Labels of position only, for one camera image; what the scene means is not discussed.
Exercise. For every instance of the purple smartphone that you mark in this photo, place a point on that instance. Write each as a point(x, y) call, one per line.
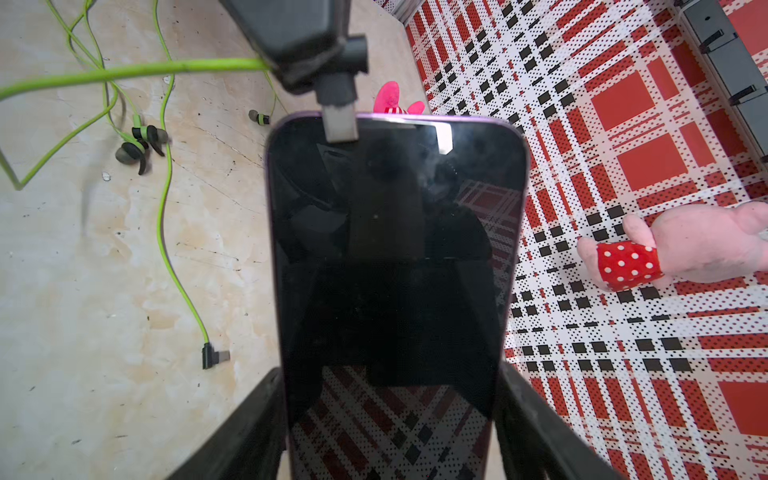
point(393, 257)

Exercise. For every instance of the pink pig plush toy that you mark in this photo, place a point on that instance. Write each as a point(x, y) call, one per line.
point(697, 243)

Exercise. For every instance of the black hook rail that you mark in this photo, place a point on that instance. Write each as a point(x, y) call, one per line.
point(739, 80)

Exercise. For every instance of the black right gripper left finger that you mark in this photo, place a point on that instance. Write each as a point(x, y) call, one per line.
point(249, 443)

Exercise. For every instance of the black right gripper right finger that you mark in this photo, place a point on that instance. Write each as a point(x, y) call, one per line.
point(534, 441)

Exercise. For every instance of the pink white plush toy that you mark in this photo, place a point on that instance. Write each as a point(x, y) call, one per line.
point(387, 101)

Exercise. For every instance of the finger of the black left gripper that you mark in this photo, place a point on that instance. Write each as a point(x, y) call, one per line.
point(304, 43)

